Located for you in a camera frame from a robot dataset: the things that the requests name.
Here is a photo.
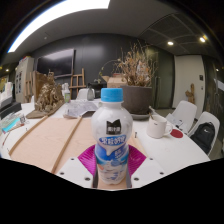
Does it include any wooden figure sculpture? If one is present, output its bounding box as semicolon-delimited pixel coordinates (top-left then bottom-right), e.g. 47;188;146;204
185;83;196;104

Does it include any wooden easel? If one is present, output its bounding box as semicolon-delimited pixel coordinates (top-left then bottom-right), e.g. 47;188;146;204
69;68;87;100

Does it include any stack of papers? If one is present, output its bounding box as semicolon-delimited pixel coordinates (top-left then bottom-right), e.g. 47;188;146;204
165;113;184;128

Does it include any white mug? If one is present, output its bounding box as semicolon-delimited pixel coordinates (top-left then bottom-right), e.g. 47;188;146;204
146;114;174;140

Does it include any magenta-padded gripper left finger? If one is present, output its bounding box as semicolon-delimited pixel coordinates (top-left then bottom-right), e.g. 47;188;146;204
54;144;99;189

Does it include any brown wooden carving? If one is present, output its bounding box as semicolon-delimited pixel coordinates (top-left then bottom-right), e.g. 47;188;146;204
25;70;66;120

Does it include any flat round red coaster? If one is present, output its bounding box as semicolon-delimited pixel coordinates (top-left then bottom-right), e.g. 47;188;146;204
169;128;185;139

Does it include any white chair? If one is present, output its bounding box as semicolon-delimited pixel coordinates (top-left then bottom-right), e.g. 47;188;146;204
165;100;198;134
187;111;221;157

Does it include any dry plant in grey pot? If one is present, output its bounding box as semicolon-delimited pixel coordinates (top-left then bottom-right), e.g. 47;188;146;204
114;41;158;116

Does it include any white bottle with blue cap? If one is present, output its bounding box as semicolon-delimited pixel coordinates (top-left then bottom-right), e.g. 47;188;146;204
90;87;134;185

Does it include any light wooden panel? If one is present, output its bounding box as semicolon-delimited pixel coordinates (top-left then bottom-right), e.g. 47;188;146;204
8;114;148;174

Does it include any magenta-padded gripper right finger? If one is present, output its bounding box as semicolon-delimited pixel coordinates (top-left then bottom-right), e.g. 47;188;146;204
125;144;167;189

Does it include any black wall screen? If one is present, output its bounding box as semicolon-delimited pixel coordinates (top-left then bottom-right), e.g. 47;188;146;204
35;48;76;79

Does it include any printed paper sheet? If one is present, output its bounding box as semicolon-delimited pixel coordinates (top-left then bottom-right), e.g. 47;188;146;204
63;99;101;119

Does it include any grey plant saucer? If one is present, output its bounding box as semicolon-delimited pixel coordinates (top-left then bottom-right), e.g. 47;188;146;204
129;111;153;121

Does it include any dark double door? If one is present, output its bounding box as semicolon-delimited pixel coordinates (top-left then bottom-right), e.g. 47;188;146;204
151;48;174;109

